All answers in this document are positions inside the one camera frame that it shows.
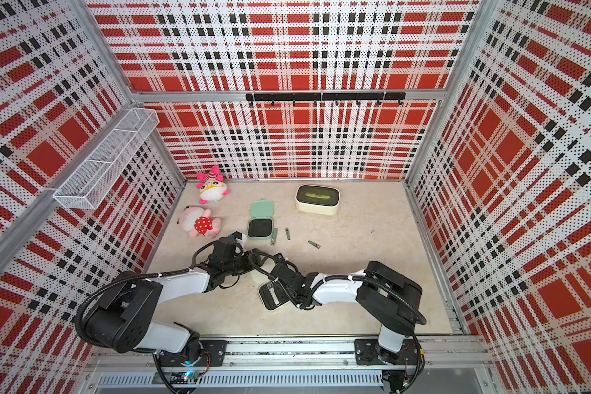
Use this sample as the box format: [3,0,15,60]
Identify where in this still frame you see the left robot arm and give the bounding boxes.
[74,233,266,354]

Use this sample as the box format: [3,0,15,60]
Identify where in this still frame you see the white wire mesh basket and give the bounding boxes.
[54,108,159,210]

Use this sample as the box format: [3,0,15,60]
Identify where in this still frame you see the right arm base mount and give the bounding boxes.
[354,338,420,366]

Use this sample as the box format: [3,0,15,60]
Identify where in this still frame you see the aluminium front rail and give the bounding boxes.
[77,335,500,393]

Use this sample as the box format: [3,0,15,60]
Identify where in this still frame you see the large green nail clipper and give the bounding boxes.
[270,228,278,246]

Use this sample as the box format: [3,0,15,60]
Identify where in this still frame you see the cream tissue box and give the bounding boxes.
[295,185,341,216]

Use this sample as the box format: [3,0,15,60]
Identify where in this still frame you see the black wall hook rail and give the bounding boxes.
[245,92,407,105]

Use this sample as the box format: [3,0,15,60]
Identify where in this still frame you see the cream case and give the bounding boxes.
[251,271,291,312]

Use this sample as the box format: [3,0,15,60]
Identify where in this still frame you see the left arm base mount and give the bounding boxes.
[159,340,228,368]

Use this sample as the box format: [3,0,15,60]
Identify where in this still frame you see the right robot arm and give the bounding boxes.
[259,261,427,354]

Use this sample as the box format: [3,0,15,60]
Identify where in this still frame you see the green nail clipper case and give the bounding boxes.
[247,200,275,240]

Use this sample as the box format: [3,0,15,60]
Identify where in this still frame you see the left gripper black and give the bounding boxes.
[224,248,269,277]

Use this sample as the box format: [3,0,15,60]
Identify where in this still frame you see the pink doll red dress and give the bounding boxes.
[177,206,222,238]

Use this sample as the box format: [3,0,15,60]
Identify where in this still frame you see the pink owl plush toy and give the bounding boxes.
[196,166,230,205]

